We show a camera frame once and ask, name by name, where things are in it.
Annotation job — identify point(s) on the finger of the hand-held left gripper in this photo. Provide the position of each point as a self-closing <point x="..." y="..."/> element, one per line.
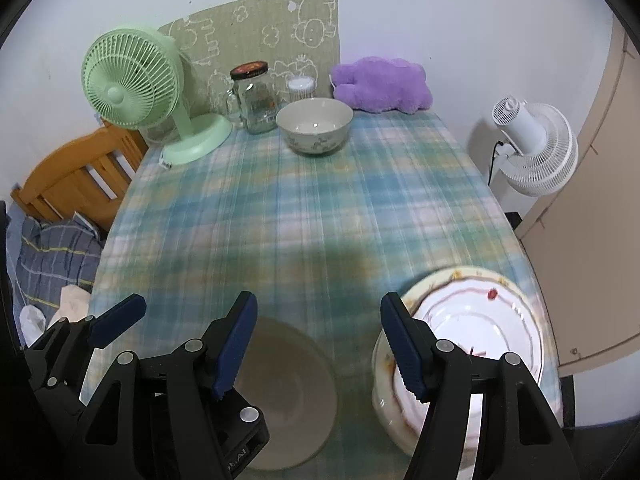
<point x="117" y="317"/>
<point x="247" y="425"/>

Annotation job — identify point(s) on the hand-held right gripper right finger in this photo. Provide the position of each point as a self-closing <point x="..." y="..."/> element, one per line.
<point x="405" y="345"/>

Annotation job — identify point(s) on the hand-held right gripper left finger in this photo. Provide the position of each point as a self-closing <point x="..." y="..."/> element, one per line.
<point x="235" y="345"/>

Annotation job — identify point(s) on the round yellow flower plate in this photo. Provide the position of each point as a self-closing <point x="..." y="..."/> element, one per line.
<point x="384" y="395"/>

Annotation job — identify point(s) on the large grey floral bowl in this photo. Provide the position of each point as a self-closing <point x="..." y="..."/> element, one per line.
<point x="290" y="390"/>

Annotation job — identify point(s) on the white red-rimmed plate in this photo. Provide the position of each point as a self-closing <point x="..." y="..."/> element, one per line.
<point x="470" y="320"/>

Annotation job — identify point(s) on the scalloped yellow flower plate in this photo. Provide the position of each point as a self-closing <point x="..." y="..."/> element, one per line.
<point x="450" y="276"/>

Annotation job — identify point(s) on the cream cloth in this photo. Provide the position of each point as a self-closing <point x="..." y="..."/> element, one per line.
<point x="75" y="302"/>

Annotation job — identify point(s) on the white plastic bag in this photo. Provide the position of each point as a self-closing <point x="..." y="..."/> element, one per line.
<point x="32" y="322"/>

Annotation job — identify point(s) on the blue striped bedding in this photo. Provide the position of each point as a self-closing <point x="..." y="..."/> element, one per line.
<point x="55" y="255"/>

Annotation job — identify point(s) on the plaid tablecloth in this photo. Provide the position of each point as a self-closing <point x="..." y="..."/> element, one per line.
<point x="300" y="220"/>

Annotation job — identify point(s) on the beige door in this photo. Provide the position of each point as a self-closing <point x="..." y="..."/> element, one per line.
<point x="590" y="210"/>

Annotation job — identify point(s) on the green desk fan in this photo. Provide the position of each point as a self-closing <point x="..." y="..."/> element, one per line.
<point x="125" y="85"/>

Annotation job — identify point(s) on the white clip fan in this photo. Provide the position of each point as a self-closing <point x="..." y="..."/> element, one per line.
<point x="540" y="155"/>

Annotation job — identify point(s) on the medium floral bowl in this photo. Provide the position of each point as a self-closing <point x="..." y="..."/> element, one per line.
<point x="315" y="122"/>

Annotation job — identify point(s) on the glass jar with black lid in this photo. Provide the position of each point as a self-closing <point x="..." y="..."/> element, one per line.
<point x="255" y="100"/>

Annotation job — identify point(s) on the cotton swab container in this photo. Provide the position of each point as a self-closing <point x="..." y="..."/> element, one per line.
<point x="301" y="90"/>

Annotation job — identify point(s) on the purple plush toy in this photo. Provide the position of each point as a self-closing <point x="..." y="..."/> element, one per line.
<point x="380" y="82"/>

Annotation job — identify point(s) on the cardboard sheet with drawings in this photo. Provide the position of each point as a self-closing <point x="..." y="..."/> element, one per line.
<point x="280" y="25"/>

